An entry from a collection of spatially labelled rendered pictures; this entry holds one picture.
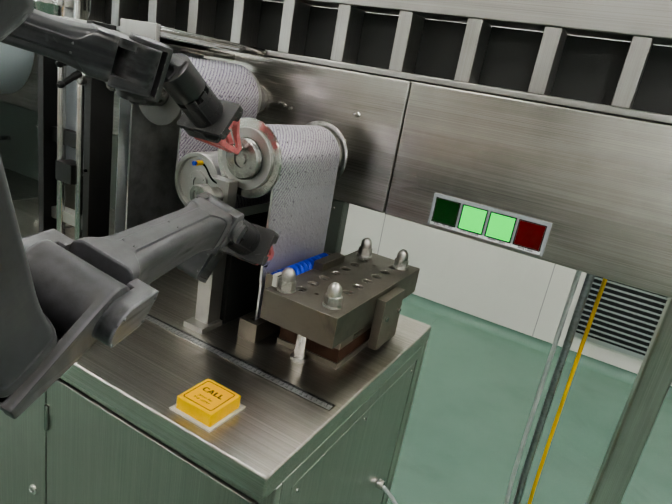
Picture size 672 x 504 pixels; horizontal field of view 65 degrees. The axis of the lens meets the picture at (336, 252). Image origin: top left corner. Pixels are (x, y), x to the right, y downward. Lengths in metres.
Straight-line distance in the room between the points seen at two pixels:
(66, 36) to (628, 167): 0.93
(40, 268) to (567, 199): 0.93
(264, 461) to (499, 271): 2.97
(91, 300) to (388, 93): 0.91
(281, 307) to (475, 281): 2.79
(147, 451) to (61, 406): 0.23
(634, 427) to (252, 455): 0.93
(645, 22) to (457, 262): 2.73
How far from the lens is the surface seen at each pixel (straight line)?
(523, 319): 3.68
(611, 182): 1.12
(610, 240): 1.13
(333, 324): 0.92
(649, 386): 1.39
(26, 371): 0.42
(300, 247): 1.13
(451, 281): 3.73
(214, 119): 0.89
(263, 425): 0.86
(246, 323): 1.06
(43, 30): 0.78
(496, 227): 1.15
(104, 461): 1.09
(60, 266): 0.46
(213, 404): 0.85
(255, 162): 0.97
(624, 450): 1.46
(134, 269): 0.50
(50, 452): 1.23
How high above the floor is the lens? 1.42
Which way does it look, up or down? 18 degrees down
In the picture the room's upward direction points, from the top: 10 degrees clockwise
